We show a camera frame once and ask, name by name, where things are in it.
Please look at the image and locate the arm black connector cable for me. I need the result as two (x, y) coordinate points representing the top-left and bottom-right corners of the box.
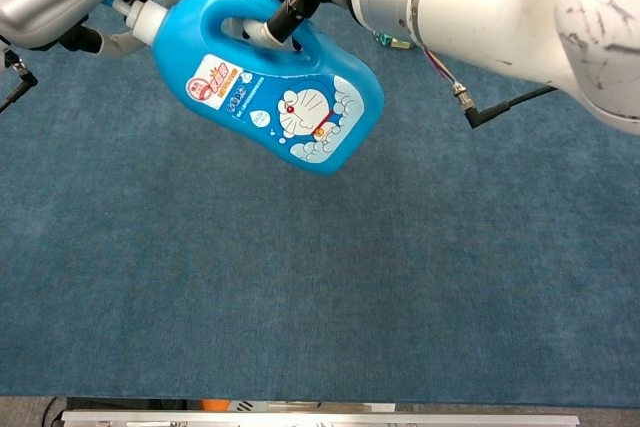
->
(419, 44), (559, 129)
(0, 49), (39, 113)

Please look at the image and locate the right arm black connector cable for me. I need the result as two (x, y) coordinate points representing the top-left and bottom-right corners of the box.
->
(419, 44), (559, 129)

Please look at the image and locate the blue cartoon-label detergent pump bottle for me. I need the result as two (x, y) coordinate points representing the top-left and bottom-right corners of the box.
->
(102, 0), (386, 177)

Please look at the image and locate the left arm black connector cable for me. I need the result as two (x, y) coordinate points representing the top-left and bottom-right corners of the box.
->
(0, 49), (39, 113)

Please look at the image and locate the blue felt table mat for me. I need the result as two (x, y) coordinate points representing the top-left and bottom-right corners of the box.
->
(0, 0), (640, 406)

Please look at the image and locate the aluminium profile rail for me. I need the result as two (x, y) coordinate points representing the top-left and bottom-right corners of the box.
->
(59, 409), (581, 427)

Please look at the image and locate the black floor cable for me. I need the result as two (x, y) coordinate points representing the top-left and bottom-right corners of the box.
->
(42, 396), (69, 427)

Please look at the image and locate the clear jar of binder clips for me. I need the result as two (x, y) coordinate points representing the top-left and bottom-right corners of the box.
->
(372, 31), (416, 52)

